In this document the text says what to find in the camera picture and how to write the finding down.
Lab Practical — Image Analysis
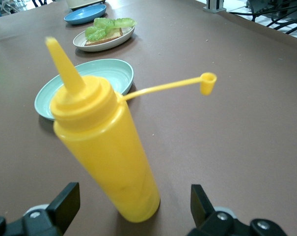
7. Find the blue plate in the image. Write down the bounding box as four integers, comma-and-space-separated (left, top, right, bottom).
63, 4, 107, 26

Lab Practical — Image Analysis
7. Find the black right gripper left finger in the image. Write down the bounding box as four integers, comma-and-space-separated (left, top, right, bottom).
0, 181, 81, 236

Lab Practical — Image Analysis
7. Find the beige plate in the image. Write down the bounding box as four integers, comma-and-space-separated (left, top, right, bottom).
73, 24, 136, 52

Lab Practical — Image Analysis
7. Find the black cable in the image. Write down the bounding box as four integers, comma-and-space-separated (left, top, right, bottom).
226, 0, 297, 35

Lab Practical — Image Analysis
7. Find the yellow squeeze bottle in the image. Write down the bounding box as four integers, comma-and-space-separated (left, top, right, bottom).
44, 36, 217, 223

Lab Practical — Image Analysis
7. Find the aluminium camera post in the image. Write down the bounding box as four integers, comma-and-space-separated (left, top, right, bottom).
203, 0, 227, 13

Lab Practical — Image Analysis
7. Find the light green plate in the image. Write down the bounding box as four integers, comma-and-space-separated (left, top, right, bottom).
34, 58, 135, 121

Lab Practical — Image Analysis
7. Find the toasted bread slice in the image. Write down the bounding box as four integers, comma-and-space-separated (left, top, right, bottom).
84, 27, 123, 47

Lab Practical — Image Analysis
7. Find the cream white toaster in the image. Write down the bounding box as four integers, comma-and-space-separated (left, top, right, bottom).
66, 0, 106, 10

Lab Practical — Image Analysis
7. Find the green lettuce leaf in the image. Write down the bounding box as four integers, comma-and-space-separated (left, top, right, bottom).
84, 17, 138, 42

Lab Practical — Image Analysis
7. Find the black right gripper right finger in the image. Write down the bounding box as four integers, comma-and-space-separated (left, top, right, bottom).
186, 183, 289, 236

